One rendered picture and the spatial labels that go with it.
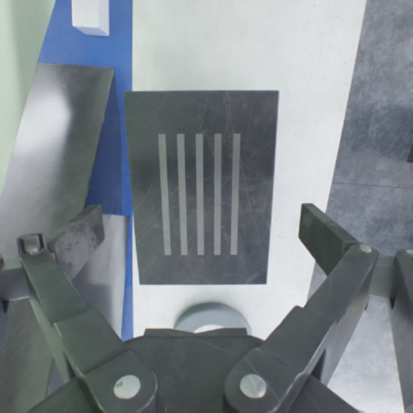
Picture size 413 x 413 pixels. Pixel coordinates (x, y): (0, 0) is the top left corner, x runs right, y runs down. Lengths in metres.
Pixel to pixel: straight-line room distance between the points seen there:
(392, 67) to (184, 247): 1.66
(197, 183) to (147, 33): 0.17
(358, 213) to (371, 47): 0.87
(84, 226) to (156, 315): 0.27
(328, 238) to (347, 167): 1.59
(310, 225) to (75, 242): 0.14
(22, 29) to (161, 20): 0.22
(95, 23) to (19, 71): 0.21
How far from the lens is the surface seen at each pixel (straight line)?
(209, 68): 0.34
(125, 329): 1.30
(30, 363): 0.49
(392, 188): 1.92
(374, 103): 1.78
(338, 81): 0.37
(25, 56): 0.51
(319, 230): 0.18
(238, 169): 0.26
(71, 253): 0.17
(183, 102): 0.25
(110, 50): 0.69
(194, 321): 0.42
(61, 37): 0.73
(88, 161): 0.53
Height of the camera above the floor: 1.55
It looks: 72 degrees down
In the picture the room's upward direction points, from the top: 179 degrees clockwise
